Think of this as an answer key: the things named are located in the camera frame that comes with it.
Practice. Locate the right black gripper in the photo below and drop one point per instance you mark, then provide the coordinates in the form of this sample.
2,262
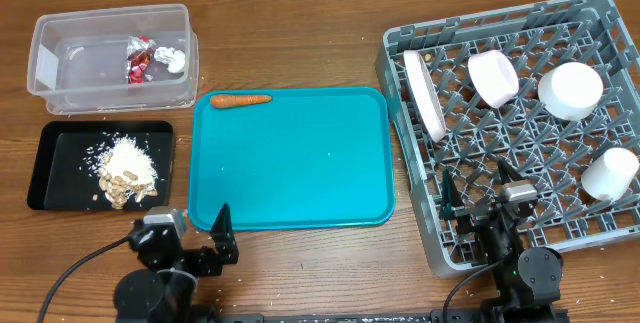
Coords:
473,215

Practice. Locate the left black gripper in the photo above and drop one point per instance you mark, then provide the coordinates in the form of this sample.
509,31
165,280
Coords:
220,245

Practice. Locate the pink bowl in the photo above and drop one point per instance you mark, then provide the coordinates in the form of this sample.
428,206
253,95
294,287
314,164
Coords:
493,77

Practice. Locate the white round plate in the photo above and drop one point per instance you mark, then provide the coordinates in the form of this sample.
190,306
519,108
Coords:
424,94

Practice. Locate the peanut shells pile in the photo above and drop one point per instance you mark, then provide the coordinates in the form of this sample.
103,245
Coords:
122,174

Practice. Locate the white cup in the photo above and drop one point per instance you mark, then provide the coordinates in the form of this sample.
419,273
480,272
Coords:
610,175

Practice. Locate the white bowl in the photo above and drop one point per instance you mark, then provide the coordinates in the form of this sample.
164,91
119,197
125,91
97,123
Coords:
571,91

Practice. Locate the white tissue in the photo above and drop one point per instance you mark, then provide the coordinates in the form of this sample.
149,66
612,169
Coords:
173,59

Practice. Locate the red snack wrapper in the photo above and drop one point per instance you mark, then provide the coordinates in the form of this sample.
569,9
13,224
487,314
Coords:
140,50

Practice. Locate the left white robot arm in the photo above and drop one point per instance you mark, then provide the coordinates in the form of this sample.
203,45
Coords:
163,290

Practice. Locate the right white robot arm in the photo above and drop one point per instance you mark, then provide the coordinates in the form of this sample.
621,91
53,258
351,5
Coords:
527,280

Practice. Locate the grey dishwasher rack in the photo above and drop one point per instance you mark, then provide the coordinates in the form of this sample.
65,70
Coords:
552,153

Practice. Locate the teal serving tray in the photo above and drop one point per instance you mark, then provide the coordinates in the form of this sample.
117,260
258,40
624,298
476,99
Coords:
309,158

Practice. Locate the orange carrot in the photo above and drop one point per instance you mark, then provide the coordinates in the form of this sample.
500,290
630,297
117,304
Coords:
227,101

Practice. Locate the black plastic tray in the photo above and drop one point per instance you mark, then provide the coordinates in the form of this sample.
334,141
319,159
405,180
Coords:
65,174

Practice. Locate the clear plastic bin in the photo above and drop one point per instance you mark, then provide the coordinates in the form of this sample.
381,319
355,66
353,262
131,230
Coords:
77,60

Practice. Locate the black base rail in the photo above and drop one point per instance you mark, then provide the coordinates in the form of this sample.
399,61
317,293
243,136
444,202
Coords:
390,315

